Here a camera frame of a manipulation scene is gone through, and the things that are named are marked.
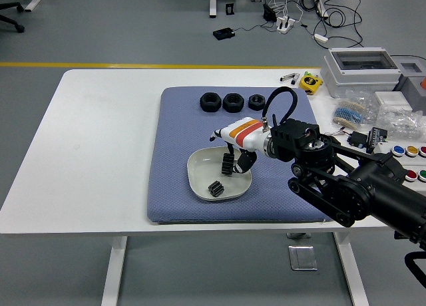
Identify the white power adapter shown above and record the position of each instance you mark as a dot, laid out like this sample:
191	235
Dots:
321	38

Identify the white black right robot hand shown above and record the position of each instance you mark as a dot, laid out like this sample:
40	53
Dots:
243	133

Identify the silver black marker pen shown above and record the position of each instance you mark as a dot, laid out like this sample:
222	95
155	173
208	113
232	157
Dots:
288	77

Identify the grey box with orange button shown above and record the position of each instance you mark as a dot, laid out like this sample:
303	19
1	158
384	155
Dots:
412	86

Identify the blue-grey padded mat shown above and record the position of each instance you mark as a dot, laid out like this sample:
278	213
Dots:
186	119

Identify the small black bracket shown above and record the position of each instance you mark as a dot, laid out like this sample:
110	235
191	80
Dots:
229	9

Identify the white table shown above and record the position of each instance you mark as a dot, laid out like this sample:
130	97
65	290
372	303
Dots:
100	136

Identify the large black hex nut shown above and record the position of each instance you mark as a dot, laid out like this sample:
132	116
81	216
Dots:
209	102
233	102

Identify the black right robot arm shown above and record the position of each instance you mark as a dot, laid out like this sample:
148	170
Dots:
366	186

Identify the grey electrical enclosure box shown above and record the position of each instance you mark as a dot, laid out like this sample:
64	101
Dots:
352	76

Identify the large steel gear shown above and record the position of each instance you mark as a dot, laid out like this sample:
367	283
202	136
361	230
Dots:
227	164

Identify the small black hex nut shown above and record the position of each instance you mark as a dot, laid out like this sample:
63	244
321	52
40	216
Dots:
256	102

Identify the yellow tape measure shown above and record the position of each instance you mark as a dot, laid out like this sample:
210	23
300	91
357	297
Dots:
310	84

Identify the blue resistor tape strip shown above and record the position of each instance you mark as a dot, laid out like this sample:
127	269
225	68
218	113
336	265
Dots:
347	113

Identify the clear plastic bag of parts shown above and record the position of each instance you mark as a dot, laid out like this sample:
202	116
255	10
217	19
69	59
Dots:
399	119

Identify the grey panel with coloured buttons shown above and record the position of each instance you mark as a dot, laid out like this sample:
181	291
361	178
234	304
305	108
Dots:
412	159

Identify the small black circuit board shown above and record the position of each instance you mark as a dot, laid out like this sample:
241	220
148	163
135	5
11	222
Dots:
377	138

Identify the white power strip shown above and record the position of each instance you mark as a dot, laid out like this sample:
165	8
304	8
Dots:
285	24

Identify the flat clear plastic bag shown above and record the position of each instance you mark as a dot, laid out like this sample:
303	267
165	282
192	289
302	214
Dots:
361	97

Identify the white square dish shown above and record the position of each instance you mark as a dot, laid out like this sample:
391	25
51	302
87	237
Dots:
203	169

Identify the small dark gear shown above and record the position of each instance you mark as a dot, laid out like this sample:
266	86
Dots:
216	189

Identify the small white box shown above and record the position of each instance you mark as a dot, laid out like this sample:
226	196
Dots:
391	99

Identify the metal floor plate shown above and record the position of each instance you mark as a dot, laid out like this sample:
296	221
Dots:
303	257

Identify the flat black box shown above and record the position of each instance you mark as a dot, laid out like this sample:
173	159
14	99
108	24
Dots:
224	33

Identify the black power adapter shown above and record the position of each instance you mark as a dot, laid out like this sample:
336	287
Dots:
269	12

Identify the black office chair base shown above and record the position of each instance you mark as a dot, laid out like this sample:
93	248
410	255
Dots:
11	16

